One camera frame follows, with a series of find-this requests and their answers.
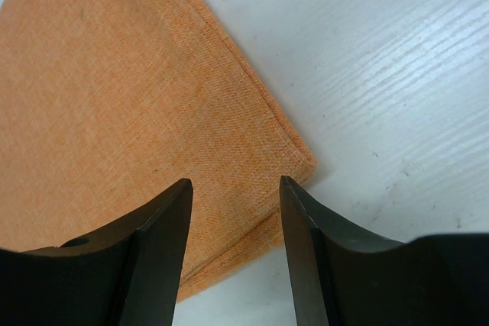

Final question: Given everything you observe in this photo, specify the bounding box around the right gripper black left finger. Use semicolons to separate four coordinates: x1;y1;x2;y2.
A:
1;179;193;325

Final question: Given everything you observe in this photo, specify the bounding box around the orange cloth napkin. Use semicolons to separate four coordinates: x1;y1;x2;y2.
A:
1;0;316;299

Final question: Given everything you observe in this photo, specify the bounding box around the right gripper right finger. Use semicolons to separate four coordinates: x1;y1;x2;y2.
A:
280;176;488;325

